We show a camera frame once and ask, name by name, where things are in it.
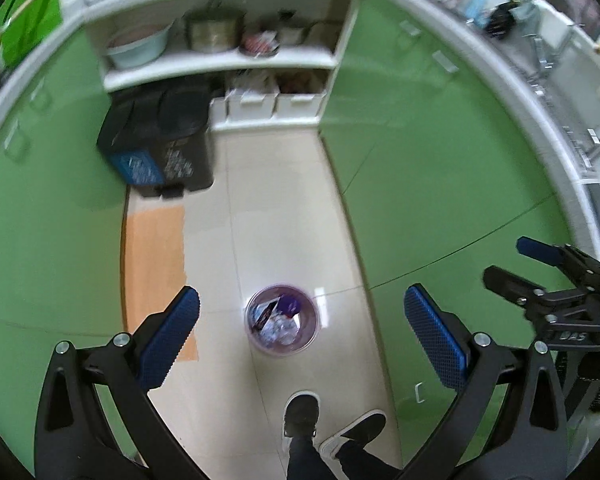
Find white shelf unit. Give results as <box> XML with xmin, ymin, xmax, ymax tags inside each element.
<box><xmin>55</xmin><ymin>0</ymin><xmax>368</xmax><ymax>133</ymax></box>

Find white storage box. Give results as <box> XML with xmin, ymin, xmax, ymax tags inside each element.
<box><xmin>275</xmin><ymin>91</ymin><xmax>327</xmax><ymax>118</ymax></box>
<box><xmin>224</xmin><ymin>87</ymin><xmax>281</xmax><ymax>123</ymax></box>

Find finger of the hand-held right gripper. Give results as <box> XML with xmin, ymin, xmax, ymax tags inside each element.
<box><xmin>516</xmin><ymin>236</ymin><xmax>600</xmax><ymax>286</ymax></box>
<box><xmin>482</xmin><ymin>265</ymin><xmax>586</xmax><ymax>311</ymax></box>

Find clear bottle blue label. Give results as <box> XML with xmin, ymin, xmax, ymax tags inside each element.
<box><xmin>462</xmin><ymin>0</ymin><xmax>493</xmax><ymax>23</ymax></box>

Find red and white packets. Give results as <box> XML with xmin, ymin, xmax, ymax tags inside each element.
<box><xmin>240</xmin><ymin>30</ymin><xmax>281</xmax><ymax>57</ymax></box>

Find person's right shoe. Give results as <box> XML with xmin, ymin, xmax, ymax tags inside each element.
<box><xmin>319</xmin><ymin>409</ymin><xmax>387</xmax><ymax>461</ymax></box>

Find person's leg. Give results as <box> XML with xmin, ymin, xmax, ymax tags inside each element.
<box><xmin>286</xmin><ymin>435</ymin><xmax>341</xmax><ymax>480</ymax></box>
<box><xmin>336</xmin><ymin>440</ymin><xmax>406</xmax><ymax>480</ymax></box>

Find dark scrubbing cloth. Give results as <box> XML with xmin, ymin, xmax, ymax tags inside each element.
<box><xmin>485</xmin><ymin>1</ymin><xmax>518</xmax><ymax>38</ymax></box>

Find person's right leg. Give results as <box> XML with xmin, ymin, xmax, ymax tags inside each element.
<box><xmin>336</xmin><ymin>440</ymin><xmax>406</xmax><ymax>480</ymax></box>

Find wooden stick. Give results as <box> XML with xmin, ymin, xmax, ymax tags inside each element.
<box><xmin>0</xmin><ymin>0</ymin><xmax>51</xmax><ymax>61</ymax></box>

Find light green basin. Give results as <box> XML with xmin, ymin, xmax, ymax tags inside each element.
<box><xmin>104</xmin><ymin>22</ymin><xmax>176</xmax><ymax>71</ymax></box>

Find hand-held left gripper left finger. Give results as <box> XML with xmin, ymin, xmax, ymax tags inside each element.
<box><xmin>34</xmin><ymin>285</ymin><xmax>203</xmax><ymax>480</ymax></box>

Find black pedal bin grey label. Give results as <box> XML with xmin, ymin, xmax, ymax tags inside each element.
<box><xmin>157</xmin><ymin>87</ymin><xmax>216</xmax><ymax>193</ymax></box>

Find chrome sink faucet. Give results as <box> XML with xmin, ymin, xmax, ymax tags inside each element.
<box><xmin>527</xmin><ymin>32</ymin><xmax>561</xmax><ymax>68</ymax></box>

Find person's left shoe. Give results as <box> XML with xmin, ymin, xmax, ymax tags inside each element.
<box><xmin>282</xmin><ymin>392</ymin><xmax>322</xmax><ymax>453</ymax></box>

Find translucent purple waste bin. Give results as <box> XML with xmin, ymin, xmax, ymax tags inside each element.
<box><xmin>244</xmin><ymin>284</ymin><xmax>322</xmax><ymax>358</ymax></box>

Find white paper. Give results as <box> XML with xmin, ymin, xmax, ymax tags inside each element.
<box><xmin>260</xmin><ymin>314</ymin><xmax>301</xmax><ymax>348</ymax></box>

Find person's left leg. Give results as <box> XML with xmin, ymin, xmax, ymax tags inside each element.
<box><xmin>286</xmin><ymin>435</ymin><xmax>341</xmax><ymax>480</ymax></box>

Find green cabinet front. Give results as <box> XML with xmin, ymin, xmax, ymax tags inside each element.
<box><xmin>320</xmin><ymin>0</ymin><xmax>591</xmax><ymax>461</ymax></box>
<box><xmin>0</xmin><ymin>25</ymin><xmax>131</xmax><ymax>480</ymax></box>

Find orange floor mat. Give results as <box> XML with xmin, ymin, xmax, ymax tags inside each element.
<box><xmin>122</xmin><ymin>202</ymin><xmax>201</xmax><ymax>363</ymax></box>

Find person's shoe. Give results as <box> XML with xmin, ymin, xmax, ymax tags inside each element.
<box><xmin>319</xmin><ymin>409</ymin><xmax>387</xmax><ymax>461</ymax></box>
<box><xmin>282</xmin><ymin>392</ymin><xmax>322</xmax><ymax>453</ymax></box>

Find steel cooking pot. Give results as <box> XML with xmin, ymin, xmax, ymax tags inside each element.
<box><xmin>184</xmin><ymin>2</ymin><xmax>246</xmax><ymax>53</ymax></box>

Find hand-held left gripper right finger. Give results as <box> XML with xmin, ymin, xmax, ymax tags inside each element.
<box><xmin>404</xmin><ymin>284</ymin><xmax>568</xmax><ymax>480</ymax></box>

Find black case colourful pattern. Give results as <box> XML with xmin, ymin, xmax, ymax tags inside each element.
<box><xmin>252</xmin><ymin>297</ymin><xmax>281</xmax><ymax>331</ymax></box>

